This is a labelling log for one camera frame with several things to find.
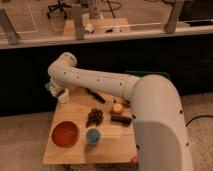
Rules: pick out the orange yellow fruit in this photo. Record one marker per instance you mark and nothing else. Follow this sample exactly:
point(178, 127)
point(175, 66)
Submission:
point(117, 108)

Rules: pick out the blue cup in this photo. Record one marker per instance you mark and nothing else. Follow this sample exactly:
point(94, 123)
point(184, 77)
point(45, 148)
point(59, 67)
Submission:
point(93, 136)

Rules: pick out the orange bowl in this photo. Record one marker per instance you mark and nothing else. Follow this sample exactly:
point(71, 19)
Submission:
point(65, 134)

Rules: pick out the green sponge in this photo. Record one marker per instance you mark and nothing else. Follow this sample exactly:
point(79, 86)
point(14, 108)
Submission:
point(47, 86)

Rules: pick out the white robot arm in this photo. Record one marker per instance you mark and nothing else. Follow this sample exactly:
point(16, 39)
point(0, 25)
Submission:
point(159, 124)

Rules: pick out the bunch of dark grapes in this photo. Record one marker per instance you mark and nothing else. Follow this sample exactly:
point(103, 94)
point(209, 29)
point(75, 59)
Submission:
point(95, 116)

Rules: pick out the white paper cup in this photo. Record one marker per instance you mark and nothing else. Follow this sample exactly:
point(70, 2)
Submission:
point(64, 97)

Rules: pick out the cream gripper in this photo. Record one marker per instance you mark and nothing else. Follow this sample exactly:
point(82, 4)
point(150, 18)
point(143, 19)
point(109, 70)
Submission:
point(55, 90)

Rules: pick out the green plastic tray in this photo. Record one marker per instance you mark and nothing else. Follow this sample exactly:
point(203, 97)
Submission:
point(144, 73)

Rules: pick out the black office chair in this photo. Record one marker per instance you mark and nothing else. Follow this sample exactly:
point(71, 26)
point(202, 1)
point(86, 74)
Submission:
point(61, 6)

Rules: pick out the black rectangular block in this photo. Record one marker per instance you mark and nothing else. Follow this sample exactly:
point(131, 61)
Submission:
point(121, 119)

